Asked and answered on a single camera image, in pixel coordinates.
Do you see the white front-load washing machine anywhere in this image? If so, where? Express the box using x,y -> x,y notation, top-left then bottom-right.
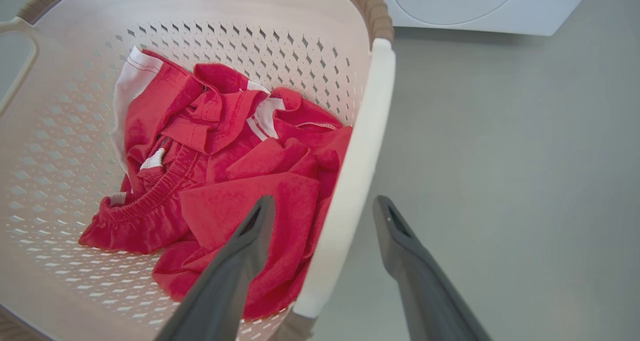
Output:
372,0 -> 599,37

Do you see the red white-trimmed clothing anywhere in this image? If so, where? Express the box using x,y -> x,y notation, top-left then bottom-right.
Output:
78,46 -> 354,322

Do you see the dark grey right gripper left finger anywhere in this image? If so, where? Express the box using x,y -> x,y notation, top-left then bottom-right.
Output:
154,195 -> 277,341

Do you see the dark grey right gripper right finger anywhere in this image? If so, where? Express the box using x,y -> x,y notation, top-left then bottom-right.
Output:
372,195 -> 494,341

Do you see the cream perforated laundry basket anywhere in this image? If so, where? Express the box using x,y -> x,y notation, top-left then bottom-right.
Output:
0,0 -> 397,341

